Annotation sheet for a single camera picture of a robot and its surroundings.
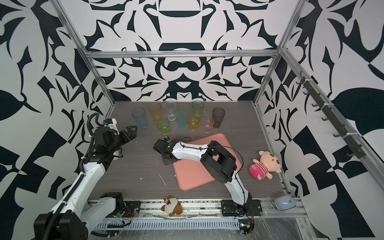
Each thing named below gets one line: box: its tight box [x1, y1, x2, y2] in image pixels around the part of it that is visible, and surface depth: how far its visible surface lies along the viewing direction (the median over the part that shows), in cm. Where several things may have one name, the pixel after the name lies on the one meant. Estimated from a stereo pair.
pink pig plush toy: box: [249, 150, 282, 180], surface depth 83 cm
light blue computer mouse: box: [270, 194, 296, 211], surface depth 72 cm
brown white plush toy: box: [161, 195, 183, 217], surface depth 74 cm
